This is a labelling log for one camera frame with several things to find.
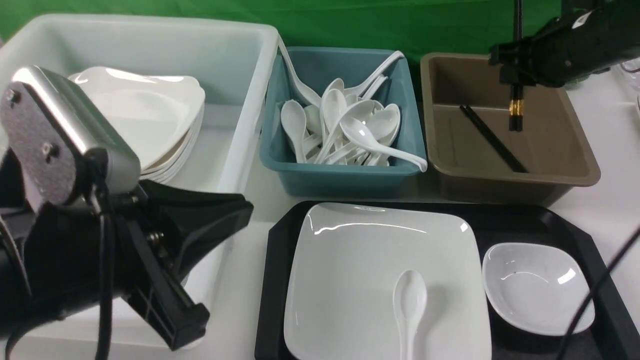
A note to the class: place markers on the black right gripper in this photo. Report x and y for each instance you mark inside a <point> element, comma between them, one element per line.
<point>571,46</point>

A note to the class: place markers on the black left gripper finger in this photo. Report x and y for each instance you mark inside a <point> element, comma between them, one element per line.
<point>191,223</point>

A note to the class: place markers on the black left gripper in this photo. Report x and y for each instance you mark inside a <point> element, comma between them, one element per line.
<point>50,266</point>

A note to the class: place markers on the black chopstick gold band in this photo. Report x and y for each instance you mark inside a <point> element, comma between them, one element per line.
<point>519,107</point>
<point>513,107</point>

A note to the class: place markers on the large white square plate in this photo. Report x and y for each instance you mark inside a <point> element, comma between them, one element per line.
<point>339,304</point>

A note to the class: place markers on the white spoon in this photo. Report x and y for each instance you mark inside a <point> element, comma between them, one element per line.
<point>409,302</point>
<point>293,121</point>
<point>359,134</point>
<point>359,90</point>
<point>304,92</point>

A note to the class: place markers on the small white sauce dish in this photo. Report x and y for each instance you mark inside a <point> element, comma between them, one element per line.
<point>534,287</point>

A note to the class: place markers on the green cloth backdrop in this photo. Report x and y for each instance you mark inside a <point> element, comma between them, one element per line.
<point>415,27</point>

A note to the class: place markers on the stack of white square plates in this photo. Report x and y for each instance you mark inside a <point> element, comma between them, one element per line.
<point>159,117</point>

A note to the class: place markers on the black chopstick in brown bin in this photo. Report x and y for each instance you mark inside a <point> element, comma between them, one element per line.
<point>504,153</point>

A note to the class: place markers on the large white plastic tub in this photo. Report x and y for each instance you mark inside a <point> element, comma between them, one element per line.
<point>232,61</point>

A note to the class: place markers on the brown plastic bin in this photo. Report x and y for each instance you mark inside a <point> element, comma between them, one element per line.
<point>552,145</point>

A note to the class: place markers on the white spoon over bin edge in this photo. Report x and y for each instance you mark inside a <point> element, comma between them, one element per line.
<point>359,134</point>

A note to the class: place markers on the teal plastic bin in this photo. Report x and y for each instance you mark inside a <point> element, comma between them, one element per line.
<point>317,67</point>

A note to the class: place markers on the black serving tray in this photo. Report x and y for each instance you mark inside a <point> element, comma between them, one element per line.
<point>612,336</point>

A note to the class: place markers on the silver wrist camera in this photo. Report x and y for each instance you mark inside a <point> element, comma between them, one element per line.
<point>62,142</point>

